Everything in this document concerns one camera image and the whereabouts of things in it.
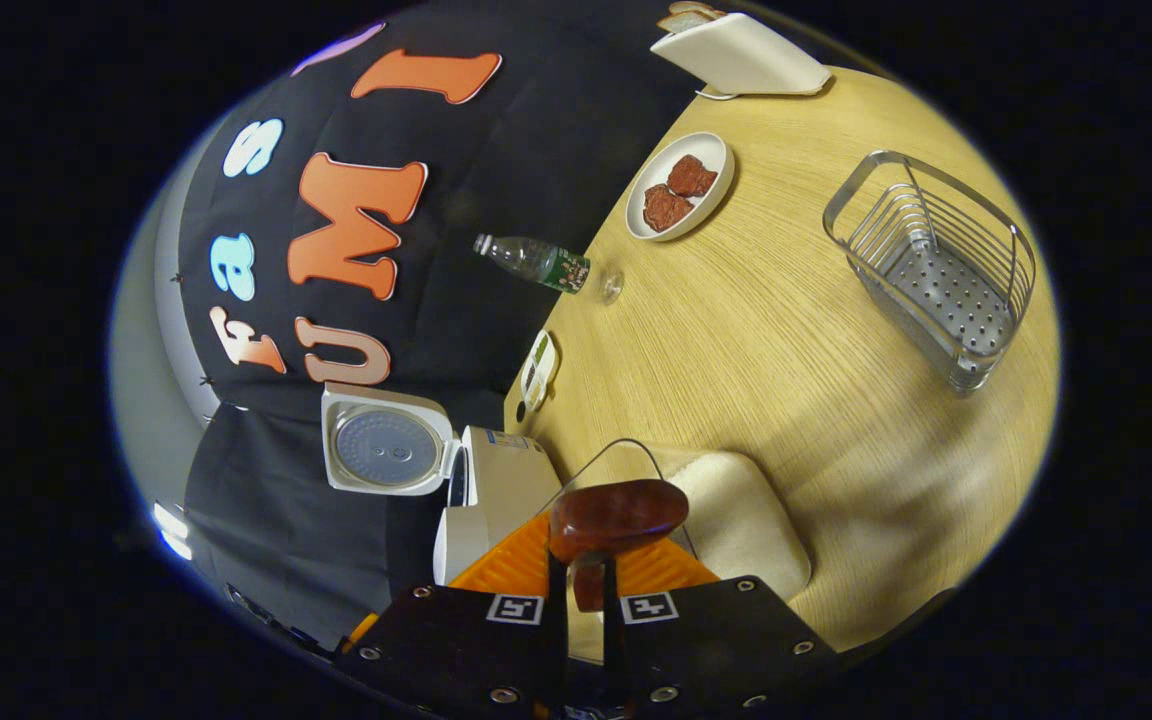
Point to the white round plate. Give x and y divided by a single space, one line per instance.
711 205

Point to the small clear glass cup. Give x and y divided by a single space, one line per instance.
611 287

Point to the brown wooden spoon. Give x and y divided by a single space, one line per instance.
616 515

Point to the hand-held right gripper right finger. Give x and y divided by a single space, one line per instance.
614 650

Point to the square ceiling light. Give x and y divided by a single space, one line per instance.
171 530

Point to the black backdrop cloth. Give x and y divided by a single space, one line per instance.
496 200

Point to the white divided bean dish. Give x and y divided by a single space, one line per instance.
539 370

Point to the toasted bread slice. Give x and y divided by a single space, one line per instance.
676 22
701 10

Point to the red meat piece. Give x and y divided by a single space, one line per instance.
666 208
691 176

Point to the white toaster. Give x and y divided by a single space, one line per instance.
746 60

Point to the clear plastic water bottle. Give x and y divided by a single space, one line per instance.
536 262

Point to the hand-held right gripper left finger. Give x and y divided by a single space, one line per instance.
557 650

